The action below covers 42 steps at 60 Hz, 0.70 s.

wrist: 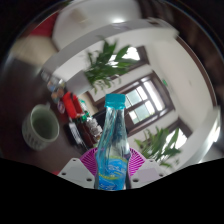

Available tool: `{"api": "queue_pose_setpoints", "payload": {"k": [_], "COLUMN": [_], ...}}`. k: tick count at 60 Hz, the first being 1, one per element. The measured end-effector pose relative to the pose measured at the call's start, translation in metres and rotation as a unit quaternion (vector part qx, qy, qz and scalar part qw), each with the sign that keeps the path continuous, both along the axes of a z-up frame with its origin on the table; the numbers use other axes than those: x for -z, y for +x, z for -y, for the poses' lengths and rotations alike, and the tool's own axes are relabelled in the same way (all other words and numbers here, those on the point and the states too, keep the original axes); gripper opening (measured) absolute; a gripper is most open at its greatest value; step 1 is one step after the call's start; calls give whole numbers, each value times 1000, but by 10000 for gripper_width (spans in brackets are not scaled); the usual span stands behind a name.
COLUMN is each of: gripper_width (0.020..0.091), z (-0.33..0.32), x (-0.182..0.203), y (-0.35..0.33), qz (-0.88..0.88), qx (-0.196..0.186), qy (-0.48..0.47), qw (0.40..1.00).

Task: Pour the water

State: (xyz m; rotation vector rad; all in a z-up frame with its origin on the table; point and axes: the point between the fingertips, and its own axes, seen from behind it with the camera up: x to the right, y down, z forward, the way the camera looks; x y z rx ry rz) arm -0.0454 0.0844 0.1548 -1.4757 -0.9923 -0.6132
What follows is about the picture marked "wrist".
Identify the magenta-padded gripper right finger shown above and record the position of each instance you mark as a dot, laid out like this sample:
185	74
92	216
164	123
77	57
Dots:
148	171

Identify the green exit sign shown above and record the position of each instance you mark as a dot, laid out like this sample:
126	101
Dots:
165	82

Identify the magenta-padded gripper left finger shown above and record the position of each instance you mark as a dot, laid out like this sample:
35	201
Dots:
76	171

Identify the red carpeted staircase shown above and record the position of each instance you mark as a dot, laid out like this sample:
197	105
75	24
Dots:
45	26

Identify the wide brown-framed window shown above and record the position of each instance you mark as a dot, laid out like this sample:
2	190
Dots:
133	53

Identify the black office chair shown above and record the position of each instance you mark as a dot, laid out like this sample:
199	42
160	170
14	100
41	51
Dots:
99	120

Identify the large potted leafy plant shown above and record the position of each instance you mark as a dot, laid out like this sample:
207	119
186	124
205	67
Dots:
158	146

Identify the brown glazed double door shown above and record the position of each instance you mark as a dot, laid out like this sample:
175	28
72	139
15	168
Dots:
143	103

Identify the flat round red coaster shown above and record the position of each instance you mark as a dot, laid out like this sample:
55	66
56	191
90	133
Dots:
55	172

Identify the red plastic box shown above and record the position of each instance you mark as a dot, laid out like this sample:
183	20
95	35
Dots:
70	105

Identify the clear blue-capped water bottle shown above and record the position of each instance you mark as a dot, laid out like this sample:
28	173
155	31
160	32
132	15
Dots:
113	150

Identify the flat black device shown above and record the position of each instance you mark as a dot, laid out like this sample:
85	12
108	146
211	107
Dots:
75	133

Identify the pale green patterned cup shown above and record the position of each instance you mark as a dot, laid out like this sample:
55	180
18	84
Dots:
33	136

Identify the colourful round stickers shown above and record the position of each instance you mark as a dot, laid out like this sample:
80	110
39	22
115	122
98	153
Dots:
55	90

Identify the small potted leafy plant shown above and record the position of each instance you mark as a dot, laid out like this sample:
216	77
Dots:
105	66

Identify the narrow brown-framed window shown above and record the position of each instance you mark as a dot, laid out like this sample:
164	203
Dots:
181	136

